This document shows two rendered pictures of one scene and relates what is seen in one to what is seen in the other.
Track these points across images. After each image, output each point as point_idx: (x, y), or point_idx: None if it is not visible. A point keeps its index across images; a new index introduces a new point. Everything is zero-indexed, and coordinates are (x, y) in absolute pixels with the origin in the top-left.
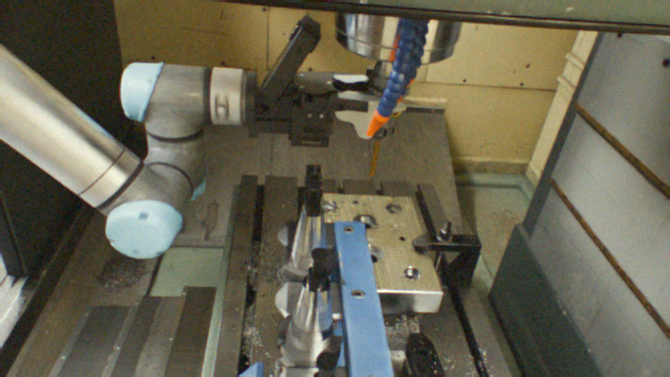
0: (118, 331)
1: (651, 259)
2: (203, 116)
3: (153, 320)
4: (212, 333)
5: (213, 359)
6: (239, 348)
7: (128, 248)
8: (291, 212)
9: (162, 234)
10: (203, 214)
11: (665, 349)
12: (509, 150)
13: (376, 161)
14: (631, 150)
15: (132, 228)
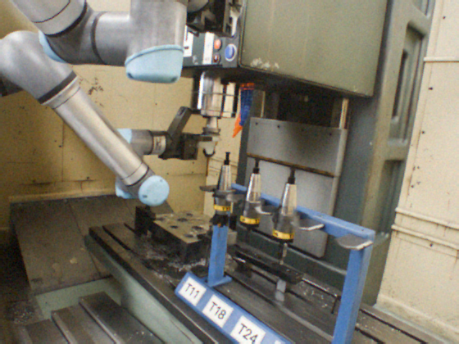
0: (54, 329)
1: (299, 192)
2: (151, 148)
3: (74, 316)
4: (139, 287)
5: (150, 294)
6: (163, 282)
7: (152, 199)
8: (133, 235)
9: (167, 188)
10: (52, 270)
11: None
12: (193, 207)
13: None
14: (277, 159)
15: (156, 187)
